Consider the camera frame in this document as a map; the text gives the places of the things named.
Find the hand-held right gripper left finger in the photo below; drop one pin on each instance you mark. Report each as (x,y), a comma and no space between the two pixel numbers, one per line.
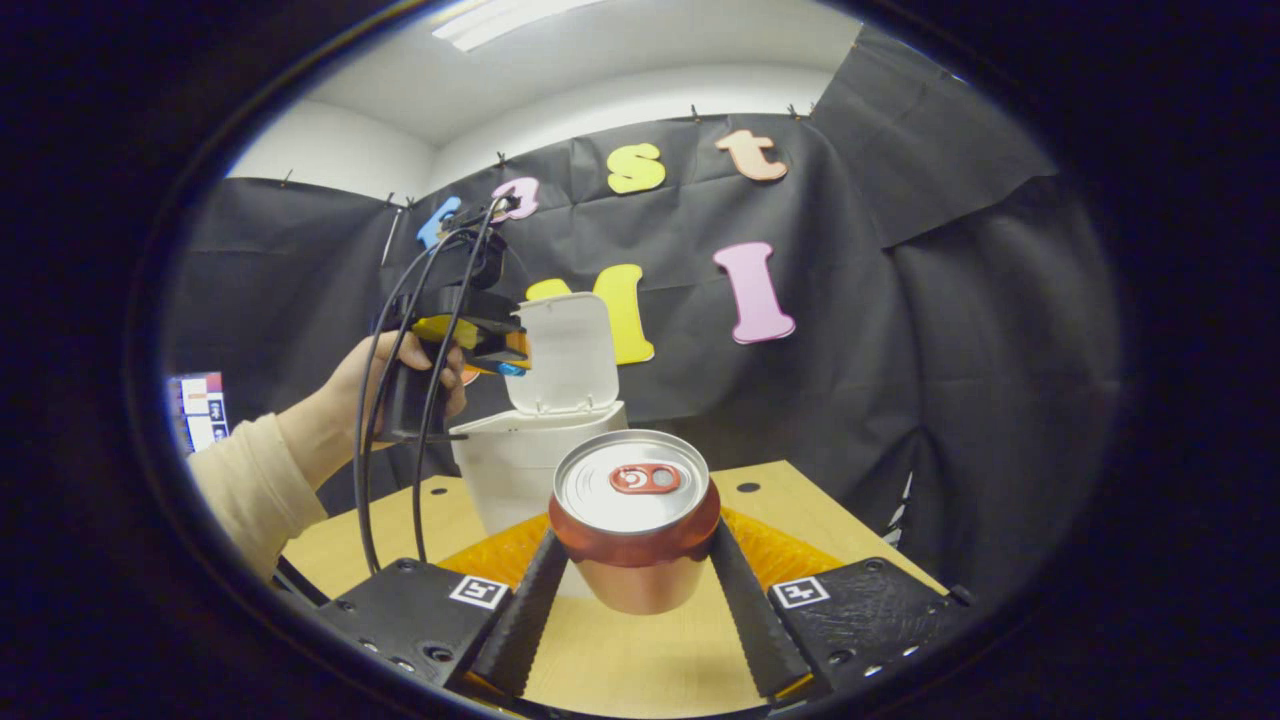
(525,620)

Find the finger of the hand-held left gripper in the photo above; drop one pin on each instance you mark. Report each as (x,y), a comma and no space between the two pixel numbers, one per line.
(500,350)
(480,305)

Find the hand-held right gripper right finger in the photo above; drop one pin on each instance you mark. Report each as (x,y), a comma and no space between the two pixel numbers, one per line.
(755,625)

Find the blue paper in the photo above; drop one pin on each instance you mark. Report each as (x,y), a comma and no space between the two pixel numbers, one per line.
(512,369)

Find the white desktop garbage bin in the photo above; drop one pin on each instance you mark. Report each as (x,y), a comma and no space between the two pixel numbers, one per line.
(500,470)

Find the red pop can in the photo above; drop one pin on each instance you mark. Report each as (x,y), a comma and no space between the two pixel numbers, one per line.
(635,560)

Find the wooden desktop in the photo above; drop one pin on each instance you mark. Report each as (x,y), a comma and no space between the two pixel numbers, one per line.
(640,660)

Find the computer monitor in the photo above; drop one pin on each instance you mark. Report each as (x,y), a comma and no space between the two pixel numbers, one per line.
(200,410)

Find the ceiling light panel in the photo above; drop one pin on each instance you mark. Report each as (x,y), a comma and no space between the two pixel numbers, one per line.
(500,20)

